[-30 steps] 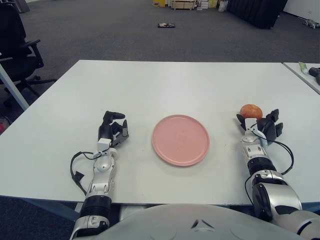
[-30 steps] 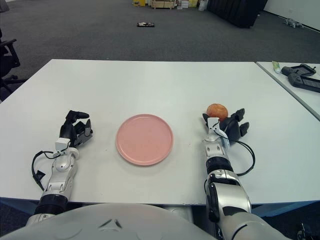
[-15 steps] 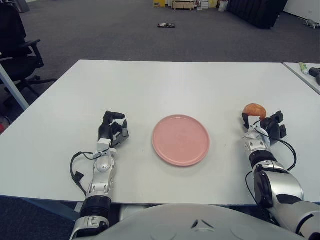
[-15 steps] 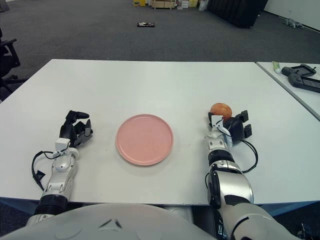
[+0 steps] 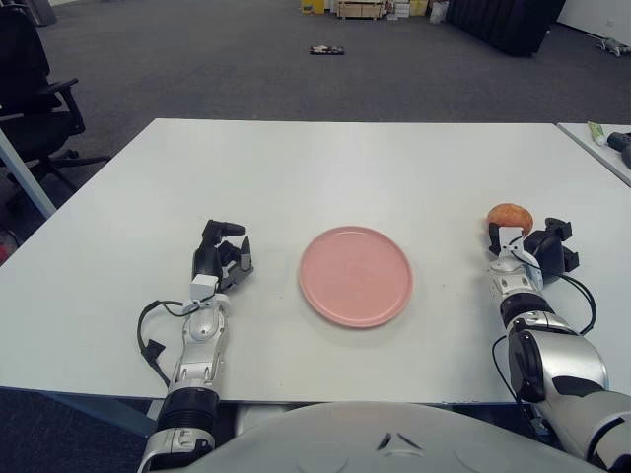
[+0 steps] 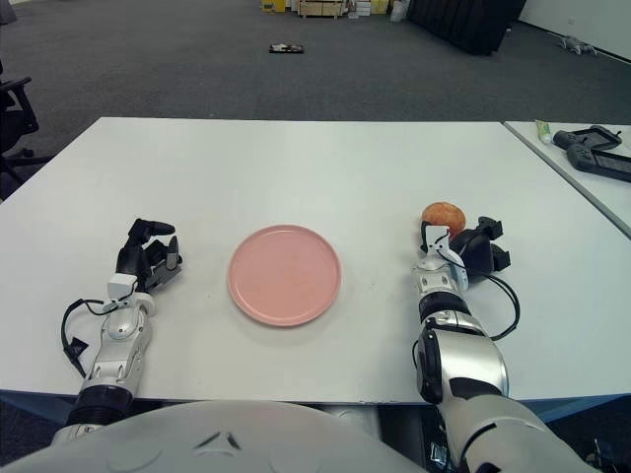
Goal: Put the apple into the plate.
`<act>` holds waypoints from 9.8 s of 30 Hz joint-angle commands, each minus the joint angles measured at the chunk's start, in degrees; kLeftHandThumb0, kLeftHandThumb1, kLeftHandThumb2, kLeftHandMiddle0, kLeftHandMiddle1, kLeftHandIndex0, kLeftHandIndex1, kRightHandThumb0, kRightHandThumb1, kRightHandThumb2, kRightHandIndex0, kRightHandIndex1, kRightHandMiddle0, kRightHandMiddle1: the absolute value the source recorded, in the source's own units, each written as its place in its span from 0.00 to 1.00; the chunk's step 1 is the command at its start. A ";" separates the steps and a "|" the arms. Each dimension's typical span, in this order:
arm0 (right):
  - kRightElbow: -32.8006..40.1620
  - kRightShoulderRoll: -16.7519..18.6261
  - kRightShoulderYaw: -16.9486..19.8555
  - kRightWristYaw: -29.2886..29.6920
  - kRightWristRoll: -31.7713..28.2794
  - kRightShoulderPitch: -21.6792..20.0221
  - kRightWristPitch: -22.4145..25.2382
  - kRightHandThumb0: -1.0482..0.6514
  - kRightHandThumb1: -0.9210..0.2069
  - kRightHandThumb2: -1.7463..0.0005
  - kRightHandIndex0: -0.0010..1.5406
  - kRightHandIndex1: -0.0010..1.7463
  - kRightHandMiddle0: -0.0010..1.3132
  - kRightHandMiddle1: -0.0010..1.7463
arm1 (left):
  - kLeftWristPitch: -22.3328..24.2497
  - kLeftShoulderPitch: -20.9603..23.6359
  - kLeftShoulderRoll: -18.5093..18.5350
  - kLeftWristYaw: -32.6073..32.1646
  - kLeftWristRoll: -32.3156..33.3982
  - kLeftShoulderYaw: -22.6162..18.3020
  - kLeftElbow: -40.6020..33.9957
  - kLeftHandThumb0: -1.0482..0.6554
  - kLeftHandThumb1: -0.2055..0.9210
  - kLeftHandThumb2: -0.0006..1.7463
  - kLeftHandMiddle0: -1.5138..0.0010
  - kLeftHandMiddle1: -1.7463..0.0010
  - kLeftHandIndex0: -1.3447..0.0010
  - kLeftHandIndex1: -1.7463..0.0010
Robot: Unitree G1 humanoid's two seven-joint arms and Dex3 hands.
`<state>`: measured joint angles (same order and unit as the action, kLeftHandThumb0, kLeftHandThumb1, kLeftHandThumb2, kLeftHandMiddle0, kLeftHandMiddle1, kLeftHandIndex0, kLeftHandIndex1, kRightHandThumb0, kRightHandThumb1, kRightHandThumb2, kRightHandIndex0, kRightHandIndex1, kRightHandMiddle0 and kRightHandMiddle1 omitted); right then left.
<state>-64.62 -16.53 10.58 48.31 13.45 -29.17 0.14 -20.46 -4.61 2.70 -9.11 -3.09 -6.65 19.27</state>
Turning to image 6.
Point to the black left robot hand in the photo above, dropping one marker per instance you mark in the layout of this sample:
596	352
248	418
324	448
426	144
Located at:
130	253

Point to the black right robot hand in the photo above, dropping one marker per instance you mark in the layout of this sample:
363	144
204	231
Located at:
475	253

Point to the red yellow apple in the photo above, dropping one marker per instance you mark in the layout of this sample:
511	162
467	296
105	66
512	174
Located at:
443	216

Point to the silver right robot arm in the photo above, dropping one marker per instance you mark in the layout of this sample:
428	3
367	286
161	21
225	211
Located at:
458	350

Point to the pink round plate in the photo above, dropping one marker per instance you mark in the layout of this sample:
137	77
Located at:
284	276

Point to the green white tube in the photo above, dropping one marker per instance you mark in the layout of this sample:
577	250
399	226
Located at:
544	131

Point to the black handheld controller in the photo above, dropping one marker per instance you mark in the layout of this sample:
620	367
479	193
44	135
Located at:
599	165
586	139

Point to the black office chair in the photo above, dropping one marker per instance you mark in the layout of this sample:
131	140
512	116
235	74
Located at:
15	128

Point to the grey robot torso shell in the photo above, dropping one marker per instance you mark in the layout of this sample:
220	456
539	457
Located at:
222	443

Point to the black draped curtain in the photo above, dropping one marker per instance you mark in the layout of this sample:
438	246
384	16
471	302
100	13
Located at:
468	24

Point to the grey robot dog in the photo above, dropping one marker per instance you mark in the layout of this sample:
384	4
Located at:
577	45

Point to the white plastic bag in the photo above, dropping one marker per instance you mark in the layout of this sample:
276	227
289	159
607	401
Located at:
399	12

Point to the black flat tray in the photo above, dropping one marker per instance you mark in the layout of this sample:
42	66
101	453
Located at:
287	48

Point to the yellow cardboard box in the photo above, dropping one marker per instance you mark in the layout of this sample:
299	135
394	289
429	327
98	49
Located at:
273	6

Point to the wooden pallet crate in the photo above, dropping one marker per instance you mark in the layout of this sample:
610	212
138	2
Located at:
320	9

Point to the blue table frame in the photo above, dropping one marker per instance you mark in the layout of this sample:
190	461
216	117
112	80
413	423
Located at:
34	401

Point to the shiny metal bracket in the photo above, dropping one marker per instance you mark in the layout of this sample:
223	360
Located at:
440	453

